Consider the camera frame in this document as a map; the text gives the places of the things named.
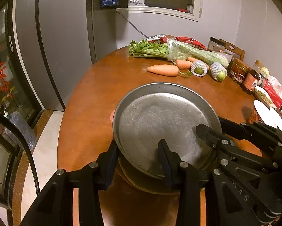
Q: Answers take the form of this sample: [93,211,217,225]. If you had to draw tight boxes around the yellow shell-shaped plate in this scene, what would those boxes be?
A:
[116,154,180,195]

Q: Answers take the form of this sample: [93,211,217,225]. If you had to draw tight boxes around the steel pan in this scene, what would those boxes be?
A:
[113,82,222,179]

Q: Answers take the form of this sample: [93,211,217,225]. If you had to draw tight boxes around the pink oval plate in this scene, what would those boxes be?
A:
[110,109,115,124]

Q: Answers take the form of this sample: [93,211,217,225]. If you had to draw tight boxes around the red instant noodle bowl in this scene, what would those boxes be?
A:
[247,99,273,126]

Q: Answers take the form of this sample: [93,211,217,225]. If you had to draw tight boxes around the red tissue box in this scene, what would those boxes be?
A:
[261,78,282,109]

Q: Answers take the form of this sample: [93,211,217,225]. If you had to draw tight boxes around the white dish of greens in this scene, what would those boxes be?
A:
[254,86,277,110]

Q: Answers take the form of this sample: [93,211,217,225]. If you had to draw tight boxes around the plastic water bottle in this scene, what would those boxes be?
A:
[4,111,37,150]

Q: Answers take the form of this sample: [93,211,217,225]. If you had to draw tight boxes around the dark sauce bottle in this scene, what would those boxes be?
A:
[241,69,260,94]

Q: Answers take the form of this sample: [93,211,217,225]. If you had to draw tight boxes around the front carrot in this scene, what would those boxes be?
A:
[147,64,193,78]

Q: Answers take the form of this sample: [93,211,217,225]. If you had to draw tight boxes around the carrot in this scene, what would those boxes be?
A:
[173,59,192,69]
[187,57,198,62]
[147,64,193,78]

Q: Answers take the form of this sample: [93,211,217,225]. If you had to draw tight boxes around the netted green fruit left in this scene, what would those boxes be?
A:
[190,60,208,77]

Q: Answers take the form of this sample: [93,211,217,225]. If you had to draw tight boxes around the netted green fruit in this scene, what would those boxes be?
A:
[190,60,208,77]
[210,62,227,82]

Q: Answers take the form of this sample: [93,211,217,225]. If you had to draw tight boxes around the netted green fruit right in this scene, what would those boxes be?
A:
[210,62,227,82]

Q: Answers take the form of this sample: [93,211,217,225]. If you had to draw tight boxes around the chili sauce jar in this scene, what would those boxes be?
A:
[229,58,251,84]

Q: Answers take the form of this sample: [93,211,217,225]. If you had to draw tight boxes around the bagged celery bunch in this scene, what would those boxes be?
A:
[129,39,232,68]

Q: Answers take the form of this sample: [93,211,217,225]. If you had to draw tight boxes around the black-lid glass jar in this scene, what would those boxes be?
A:
[207,37,226,53]

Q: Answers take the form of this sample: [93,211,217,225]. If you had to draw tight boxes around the wooden chair back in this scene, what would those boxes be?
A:
[219,39,245,61]

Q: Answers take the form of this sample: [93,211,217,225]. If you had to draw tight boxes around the red snack bag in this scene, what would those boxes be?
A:
[146,35,206,50]

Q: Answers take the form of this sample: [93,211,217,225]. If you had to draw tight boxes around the grey refrigerator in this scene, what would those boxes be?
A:
[12,0,117,112]

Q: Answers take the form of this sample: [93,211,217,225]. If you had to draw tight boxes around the blue box on shelf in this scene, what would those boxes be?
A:
[101,0,119,7]

